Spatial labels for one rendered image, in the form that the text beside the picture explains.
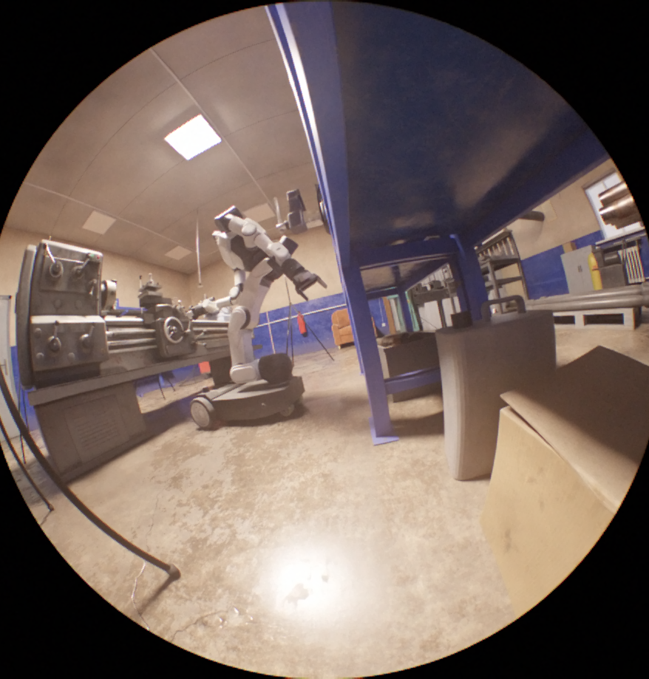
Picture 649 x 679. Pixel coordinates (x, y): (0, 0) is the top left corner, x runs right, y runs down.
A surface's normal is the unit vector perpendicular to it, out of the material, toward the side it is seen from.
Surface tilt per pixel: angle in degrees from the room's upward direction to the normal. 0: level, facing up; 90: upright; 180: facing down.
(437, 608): 0
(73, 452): 90
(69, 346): 90
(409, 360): 90
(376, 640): 0
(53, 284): 90
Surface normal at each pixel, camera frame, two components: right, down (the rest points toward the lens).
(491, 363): -0.33, 0.10
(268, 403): 0.13, 0.00
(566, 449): -0.25, -0.95
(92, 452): 0.97, -0.22
